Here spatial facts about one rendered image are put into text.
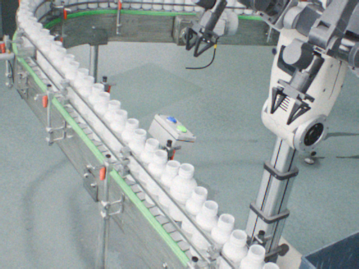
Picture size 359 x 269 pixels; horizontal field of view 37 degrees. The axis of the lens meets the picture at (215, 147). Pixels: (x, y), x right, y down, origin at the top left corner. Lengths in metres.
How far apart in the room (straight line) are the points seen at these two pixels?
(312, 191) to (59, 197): 1.58
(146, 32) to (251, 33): 0.63
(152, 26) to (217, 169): 1.05
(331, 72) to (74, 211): 1.77
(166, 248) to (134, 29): 1.74
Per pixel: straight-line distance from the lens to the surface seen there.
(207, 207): 1.34
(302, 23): 1.89
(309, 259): 1.62
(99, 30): 2.95
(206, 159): 3.56
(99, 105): 1.74
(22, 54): 2.22
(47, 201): 3.12
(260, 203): 2.17
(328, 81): 1.80
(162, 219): 1.51
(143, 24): 3.00
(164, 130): 1.70
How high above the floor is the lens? 1.99
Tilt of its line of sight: 33 degrees down
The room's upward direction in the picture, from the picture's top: 11 degrees clockwise
